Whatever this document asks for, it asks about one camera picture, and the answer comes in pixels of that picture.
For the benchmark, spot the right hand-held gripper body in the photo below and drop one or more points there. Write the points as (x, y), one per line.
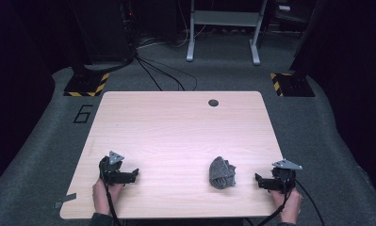
(284, 175)

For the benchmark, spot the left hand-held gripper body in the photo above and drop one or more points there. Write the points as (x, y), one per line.
(111, 174)

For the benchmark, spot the grey towel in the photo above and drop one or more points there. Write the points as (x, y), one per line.
(221, 172)

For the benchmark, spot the person's left hand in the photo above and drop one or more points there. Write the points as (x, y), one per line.
(101, 196)

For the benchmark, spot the person's right hand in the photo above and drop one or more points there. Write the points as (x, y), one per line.
(289, 207)

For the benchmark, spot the grey tape strip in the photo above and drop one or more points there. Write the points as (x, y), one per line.
(64, 200)

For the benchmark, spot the dark round table grommet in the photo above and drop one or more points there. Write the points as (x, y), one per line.
(213, 103)

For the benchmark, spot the black hazard-striped stand base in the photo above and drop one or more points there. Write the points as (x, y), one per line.
(294, 84)
(85, 84)

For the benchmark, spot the black equipment rack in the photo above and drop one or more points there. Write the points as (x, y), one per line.
(107, 28)

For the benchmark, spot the white metal desk frame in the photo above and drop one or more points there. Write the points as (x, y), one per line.
(223, 18)

